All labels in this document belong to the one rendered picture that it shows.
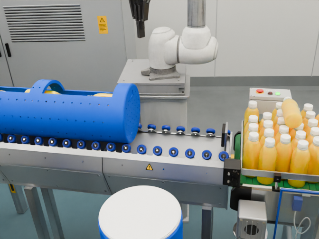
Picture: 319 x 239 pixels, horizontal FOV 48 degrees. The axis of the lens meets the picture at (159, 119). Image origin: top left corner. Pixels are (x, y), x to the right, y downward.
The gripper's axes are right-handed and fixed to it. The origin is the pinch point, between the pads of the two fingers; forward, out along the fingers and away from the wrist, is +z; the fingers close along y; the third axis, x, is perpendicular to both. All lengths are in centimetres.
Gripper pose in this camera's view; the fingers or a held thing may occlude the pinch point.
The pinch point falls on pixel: (140, 29)
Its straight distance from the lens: 155.9
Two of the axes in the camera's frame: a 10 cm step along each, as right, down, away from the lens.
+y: 6.5, 3.5, -6.7
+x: 7.6, -3.5, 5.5
